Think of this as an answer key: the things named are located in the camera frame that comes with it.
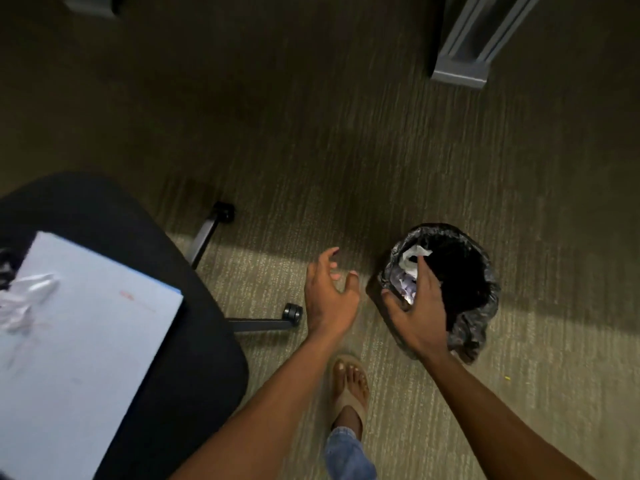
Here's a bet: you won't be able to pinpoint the person's left hand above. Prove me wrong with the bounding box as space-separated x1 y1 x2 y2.
303 247 362 341

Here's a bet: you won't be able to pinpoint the person's right hand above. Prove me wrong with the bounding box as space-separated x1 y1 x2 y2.
381 254 449 361

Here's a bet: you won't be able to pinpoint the paper scrap wad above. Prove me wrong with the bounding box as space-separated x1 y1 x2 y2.
389 272 420 308

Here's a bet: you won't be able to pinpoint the cream tissue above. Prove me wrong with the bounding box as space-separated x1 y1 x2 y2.
398 244 434 278

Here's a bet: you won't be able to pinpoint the black mesh office chair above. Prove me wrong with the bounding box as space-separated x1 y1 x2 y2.
0 172 305 480

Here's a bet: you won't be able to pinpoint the white papers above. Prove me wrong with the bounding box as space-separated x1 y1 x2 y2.
0 231 185 480

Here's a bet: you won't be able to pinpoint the pile of white paper scraps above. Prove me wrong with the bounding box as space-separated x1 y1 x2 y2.
0 272 61 337

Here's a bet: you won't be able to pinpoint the person's right forearm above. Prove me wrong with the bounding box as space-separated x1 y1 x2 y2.
419 349 596 480

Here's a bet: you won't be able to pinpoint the person's left forearm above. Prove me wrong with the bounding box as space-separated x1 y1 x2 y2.
169 332 346 480

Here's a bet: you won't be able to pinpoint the person's right foot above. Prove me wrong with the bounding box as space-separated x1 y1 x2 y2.
331 357 371 431

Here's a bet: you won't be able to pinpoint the black lined trash bin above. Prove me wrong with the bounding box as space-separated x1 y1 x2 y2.
367 223 502 365

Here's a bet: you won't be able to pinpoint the tan sandal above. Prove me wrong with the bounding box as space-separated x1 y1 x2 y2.
329 352 372 435

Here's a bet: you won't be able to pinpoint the blue jeans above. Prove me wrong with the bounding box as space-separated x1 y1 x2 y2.
325 427 377 480

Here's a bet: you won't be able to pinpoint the small silver foil wrapper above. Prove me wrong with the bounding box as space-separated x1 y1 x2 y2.
0 247 20 291

